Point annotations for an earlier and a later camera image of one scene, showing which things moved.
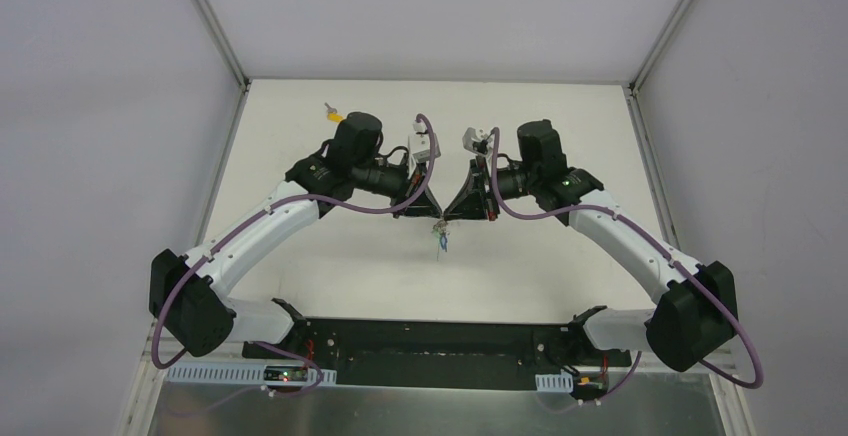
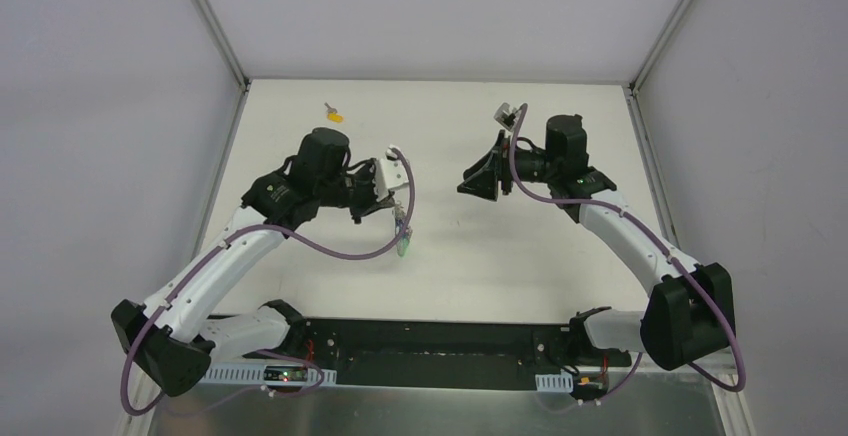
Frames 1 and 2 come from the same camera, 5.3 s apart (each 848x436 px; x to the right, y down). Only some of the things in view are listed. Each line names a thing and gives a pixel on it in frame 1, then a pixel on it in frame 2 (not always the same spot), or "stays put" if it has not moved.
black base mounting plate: (436, 353) stays put
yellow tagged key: (332, 114) stays put
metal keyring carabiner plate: (439, 229) to (400, 218)
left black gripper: (411, 190) to (361, 196)
